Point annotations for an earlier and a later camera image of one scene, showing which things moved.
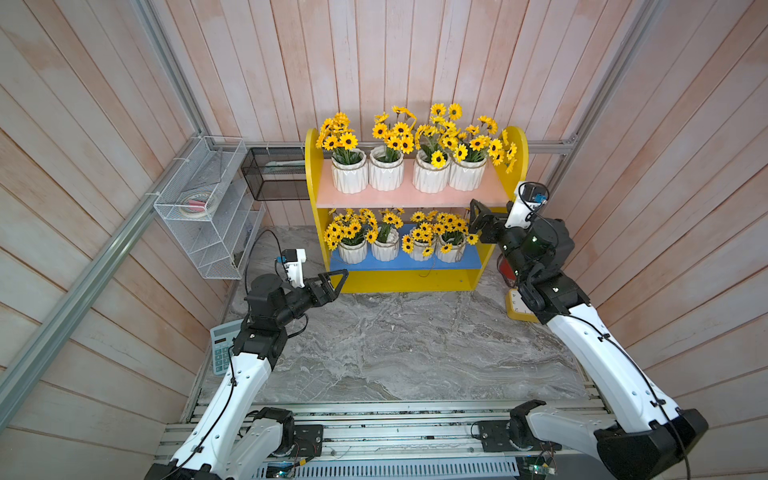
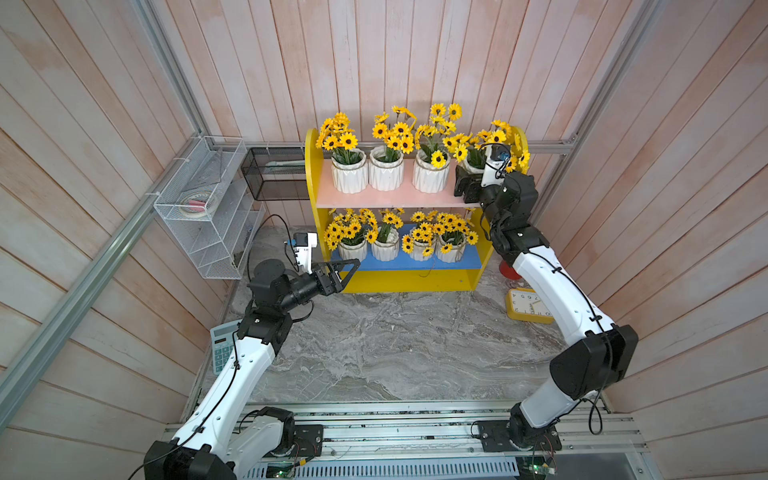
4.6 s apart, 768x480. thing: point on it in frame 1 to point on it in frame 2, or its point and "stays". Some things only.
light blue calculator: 221,340 stays
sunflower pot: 350,232 stays
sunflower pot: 434,141 stays
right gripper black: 489,221 to 476,189
